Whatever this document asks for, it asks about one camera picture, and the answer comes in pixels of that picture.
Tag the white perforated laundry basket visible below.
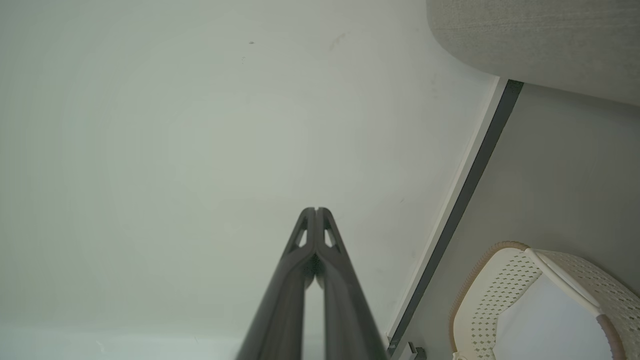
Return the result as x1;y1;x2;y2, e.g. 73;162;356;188
448;241;640;360

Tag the grey fabric sofa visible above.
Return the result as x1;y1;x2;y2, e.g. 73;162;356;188
426;0;640;108

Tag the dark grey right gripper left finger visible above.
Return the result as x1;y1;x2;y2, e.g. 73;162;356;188
234;207;318;360

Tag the white and black baseboard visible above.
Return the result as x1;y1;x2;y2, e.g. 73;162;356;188
385;76;525;359

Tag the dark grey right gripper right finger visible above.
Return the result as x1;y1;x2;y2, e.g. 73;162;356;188
316;207;390;360

